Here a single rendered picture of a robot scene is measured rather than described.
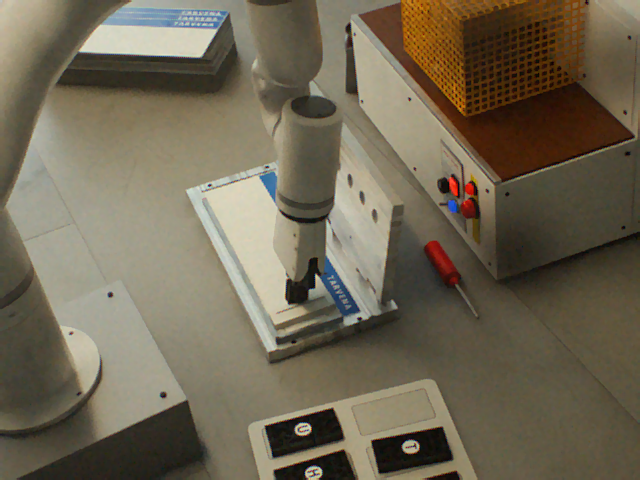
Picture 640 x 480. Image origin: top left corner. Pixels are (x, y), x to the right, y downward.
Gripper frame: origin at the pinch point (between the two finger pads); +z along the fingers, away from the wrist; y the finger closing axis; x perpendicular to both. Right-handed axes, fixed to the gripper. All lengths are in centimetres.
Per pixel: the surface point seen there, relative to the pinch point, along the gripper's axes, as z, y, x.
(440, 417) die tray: 1.6, 29.4, 10.1
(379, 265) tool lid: -6.8, 5.6, 10.3
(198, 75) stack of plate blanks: 0, -69, 5
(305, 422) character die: 4.0, 23.0, -6.9
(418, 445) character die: 1.5, 33.5, 4.9
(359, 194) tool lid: -12.1, -5.4, 11.1
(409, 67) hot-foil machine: -21.0, -25.8, 27.5
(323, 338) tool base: 3.3, 7.9, 1.5
